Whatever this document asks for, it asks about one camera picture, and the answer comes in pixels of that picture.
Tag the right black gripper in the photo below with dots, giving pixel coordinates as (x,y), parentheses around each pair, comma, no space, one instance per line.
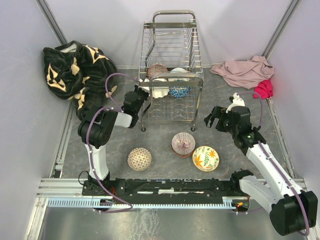
(209,119)

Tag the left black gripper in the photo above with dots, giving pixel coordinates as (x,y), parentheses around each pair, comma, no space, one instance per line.
(138,89)

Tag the white scalloped bowl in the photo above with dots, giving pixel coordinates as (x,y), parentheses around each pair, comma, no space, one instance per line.
(158,92)

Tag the red patterned bowl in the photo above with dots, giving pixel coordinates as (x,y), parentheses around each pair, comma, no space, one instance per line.
(156,68)

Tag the blue triangle patterned bowl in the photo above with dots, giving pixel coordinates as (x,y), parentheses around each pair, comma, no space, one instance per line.
(179,91)

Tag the plain white bowl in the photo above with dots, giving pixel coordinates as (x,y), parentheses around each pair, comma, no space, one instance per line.
(178,70)

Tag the stainless steel dish rack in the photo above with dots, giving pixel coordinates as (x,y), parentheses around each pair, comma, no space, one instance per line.
(171,68)

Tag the brown cross patterned bowl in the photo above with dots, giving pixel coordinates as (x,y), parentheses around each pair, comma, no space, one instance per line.
(139,159)

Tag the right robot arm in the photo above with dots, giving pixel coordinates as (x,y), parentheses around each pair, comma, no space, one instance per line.
(290,208)

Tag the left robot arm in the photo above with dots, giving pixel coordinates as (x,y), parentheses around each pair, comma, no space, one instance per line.
(96,128)

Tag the yellow floral bowl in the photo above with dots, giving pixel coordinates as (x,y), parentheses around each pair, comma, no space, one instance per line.
(205,158)

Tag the dusty pink cloth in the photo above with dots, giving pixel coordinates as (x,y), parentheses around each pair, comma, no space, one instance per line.
(245,74)

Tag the magenta cloth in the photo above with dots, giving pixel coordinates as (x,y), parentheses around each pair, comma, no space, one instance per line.
(264,89)

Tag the black and cream blanket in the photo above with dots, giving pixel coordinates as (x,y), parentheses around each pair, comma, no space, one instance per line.
(78,72)

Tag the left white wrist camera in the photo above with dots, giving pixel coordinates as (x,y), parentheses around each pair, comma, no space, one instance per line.
(144,80)

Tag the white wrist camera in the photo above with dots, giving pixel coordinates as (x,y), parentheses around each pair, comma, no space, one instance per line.
(144,80)
(235,100)

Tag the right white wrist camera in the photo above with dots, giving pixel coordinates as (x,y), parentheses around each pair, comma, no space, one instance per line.
(235,100)

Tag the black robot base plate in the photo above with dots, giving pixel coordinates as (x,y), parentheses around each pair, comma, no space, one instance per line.
(163,190)

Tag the aluminium frame rail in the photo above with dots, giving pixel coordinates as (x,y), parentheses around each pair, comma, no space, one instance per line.
(65,188)

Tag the light blue cable duct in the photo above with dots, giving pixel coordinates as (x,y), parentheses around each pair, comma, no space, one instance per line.
(105,203)

